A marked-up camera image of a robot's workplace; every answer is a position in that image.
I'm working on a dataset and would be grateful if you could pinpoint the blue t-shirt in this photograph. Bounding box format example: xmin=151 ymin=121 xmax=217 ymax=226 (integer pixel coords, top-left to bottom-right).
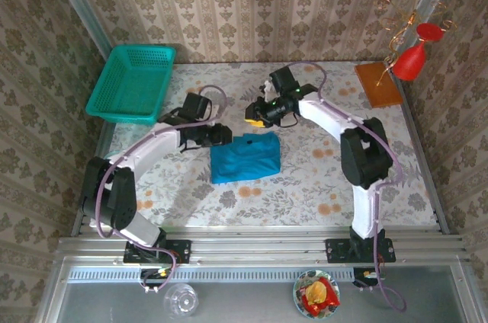
xmin=209 ymin=131 xmax=282 ymax=185

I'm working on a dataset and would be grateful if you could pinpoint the floral tablecloth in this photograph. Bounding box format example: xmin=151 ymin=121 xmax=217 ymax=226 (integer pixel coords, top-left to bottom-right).
xmin=89 ymin=62 xmax=438 ymax=229

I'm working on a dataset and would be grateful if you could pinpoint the teal plastic basket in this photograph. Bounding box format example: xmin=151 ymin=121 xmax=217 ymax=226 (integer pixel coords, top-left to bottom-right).
xmin=85 ymin=44 xmax=177 ymax=126

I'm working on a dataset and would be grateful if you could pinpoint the red plastic wine glass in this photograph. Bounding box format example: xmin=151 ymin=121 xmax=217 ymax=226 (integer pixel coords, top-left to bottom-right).
xmin=392 ymin=22 xmax=446 ymax=81

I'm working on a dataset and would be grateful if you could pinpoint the black adapter board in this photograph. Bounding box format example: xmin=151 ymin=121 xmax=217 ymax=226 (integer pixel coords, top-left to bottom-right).
xmin=139 ymin=267 xmax=172 ymax=289
xmin=352 ymin=267 xmax=384 ymax=288

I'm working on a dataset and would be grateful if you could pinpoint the grey metal shelf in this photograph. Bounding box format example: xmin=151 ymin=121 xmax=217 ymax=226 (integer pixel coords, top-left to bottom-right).
xmin=36 ymin=256 xmax=487 ymax=323

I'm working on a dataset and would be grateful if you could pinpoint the clear plastic cup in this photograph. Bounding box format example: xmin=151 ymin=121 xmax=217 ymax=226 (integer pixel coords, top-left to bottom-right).
xmin=162 ymin=283 xmax=200 ymax=320

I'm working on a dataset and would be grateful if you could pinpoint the patterned plate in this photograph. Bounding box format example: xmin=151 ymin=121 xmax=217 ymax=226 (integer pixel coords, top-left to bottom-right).
xmin=292 ymin=269 xmax=342 ymax=319

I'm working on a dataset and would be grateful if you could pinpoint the yellow orange snack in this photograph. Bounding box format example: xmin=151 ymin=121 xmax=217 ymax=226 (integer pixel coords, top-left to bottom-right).
xmin=304 ymin=280 xmax=328 ymax=303

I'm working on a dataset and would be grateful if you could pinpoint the red snack packet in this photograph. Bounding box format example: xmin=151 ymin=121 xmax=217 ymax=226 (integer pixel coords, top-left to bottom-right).
xmin=300 ymin=276 xmax=341 ymax=316

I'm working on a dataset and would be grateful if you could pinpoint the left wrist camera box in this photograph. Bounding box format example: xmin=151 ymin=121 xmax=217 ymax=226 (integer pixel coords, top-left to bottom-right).
xmin=181 ymin=92 xmax=226 ymax=122

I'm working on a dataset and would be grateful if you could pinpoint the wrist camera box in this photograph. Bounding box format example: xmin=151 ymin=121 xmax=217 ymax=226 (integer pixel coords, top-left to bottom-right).
xmin=181 ymin=92 xmax=226 ymax=122
xmin=260 ymin=67 xmax=299 ymax=100

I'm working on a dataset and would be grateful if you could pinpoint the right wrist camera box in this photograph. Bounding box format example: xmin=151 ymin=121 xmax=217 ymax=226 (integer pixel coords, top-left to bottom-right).
xmin=260 ymin=67 xmax=299 ymax=100

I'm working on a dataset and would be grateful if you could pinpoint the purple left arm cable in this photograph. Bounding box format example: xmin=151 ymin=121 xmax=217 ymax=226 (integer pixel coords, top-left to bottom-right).
xmin=94 ymin=85 xmax=229 ymax=296

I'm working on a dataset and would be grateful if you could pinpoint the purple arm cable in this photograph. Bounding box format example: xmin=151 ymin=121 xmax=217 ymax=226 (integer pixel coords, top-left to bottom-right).
xmin=285 ymin=62 xmax=408 ymax=312
xmin=94 ymin=85 xmax=229 ymax=296

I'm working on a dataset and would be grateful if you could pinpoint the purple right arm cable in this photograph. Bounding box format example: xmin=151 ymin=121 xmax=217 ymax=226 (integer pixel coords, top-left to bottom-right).
xmin=285 ymin=62 xmax=408 ymax=312

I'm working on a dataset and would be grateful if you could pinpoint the aluminium frame rail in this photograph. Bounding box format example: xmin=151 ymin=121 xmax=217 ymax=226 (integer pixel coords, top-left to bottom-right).
xmin=56 ymin=225 xmax=468 ymax=267

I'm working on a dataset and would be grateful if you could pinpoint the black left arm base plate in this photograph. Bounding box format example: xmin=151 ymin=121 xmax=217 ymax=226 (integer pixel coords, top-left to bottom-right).
xmin=123 ymin=238 xmax=191 ymax=264

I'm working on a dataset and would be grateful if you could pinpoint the grey slotted cable duct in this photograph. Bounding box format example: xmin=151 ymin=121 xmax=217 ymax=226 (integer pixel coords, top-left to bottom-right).
xmin=67 ymin=266 xmax=354 ymax=283

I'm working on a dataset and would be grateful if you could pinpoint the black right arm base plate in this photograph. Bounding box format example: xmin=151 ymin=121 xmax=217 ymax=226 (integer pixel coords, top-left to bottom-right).
xmin=325 ymin=238 xmax=397 ymax=264

